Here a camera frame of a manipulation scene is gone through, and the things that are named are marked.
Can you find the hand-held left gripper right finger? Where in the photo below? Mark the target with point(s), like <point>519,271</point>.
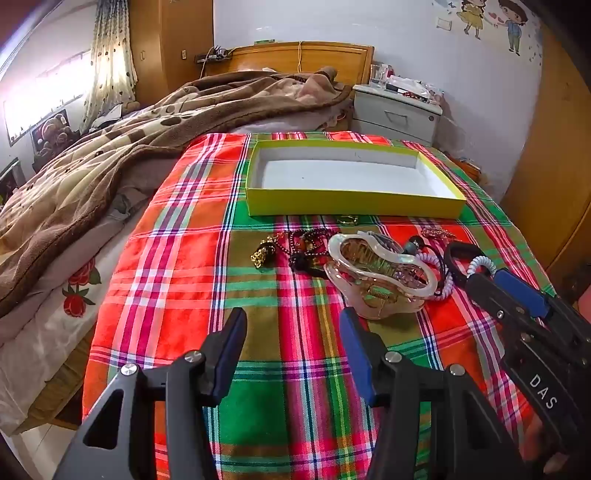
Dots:
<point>358,357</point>

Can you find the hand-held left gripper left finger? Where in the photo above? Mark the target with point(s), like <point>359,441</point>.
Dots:
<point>228,360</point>

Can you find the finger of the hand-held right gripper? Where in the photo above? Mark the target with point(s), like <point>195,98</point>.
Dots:
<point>519,288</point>
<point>496,304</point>

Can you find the black wrist band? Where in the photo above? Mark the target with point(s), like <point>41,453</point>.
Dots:
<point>455,258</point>

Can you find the transparent pink hair claw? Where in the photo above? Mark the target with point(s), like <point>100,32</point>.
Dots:
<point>369,281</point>

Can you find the gold pendant charm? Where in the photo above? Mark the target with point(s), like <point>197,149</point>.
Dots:
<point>262,256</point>

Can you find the yellow-green cardboard box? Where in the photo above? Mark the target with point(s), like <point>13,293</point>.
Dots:
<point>351,173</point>

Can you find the person's right hand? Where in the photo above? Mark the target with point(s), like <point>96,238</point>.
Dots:
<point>535,438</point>

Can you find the plaid cloth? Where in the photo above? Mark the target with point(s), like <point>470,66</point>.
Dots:
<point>194,277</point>

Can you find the rhinestone hair clip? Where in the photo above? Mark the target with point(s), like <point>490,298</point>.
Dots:
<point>436,232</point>

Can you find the orange box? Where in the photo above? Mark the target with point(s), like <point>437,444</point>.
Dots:
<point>468,168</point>

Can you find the wooden wardrobe door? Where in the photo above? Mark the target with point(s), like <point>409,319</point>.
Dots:
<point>549,161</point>

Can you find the floral bedsheet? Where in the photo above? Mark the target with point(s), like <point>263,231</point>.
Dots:
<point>69,314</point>

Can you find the grey nightstand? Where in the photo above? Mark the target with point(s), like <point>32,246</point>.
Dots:
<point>392,117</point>

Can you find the brown spotted blanket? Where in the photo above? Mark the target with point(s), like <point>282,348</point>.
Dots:
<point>92,184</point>

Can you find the nightstand clutter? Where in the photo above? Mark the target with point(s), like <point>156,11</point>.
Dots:
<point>415,87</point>

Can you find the clear glass cup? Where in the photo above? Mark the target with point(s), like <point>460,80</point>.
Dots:
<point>379,76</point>

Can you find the teddy bear picture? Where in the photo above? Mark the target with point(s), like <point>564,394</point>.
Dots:
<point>51,136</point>

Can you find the wooden headboard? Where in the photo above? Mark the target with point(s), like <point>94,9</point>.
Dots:
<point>323,57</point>

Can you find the power strip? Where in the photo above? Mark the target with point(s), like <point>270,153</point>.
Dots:
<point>214,56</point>

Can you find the dotted curtain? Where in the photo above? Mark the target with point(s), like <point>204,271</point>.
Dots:
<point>111,60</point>

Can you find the tall wooden cabinet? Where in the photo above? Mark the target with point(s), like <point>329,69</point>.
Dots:
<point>171,41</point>

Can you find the cartoon wall sticker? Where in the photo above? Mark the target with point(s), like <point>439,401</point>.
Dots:
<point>512,18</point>

